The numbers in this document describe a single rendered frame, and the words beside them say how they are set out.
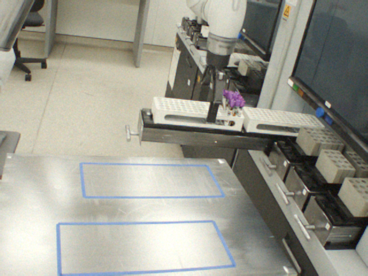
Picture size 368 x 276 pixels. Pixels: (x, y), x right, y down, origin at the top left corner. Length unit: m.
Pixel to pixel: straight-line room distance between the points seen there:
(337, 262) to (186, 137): 0.60
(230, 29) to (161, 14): 3.63
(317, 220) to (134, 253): 0.54
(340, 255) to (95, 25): 4.14
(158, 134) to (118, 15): 3.59
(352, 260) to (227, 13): 0.77
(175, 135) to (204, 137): 0.10
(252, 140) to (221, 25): 0.41
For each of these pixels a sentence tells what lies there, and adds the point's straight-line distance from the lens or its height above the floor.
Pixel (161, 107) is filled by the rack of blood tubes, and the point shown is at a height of 0.86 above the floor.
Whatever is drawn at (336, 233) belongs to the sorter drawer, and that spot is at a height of 0.78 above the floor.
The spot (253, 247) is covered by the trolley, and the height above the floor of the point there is 0.82.
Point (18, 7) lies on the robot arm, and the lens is 1.31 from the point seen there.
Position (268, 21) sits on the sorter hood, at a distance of 1.77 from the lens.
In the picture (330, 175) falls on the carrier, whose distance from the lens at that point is 1.23.
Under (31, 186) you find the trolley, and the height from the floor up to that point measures 0.82.
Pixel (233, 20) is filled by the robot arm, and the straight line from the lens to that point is 1.23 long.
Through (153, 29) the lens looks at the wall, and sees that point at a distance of 4.87.
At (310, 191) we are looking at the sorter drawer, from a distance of 1.20.
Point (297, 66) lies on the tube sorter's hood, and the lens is 1.47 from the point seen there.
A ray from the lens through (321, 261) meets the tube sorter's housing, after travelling 1.13.
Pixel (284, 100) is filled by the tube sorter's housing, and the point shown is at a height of 0.89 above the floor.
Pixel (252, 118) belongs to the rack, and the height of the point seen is 0.86.
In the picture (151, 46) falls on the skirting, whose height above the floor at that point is 0.07.
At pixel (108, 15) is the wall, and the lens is 4.81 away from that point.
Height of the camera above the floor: 1.39
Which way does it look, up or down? 27 degrees down
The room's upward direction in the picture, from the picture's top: 12 degrees clockwise
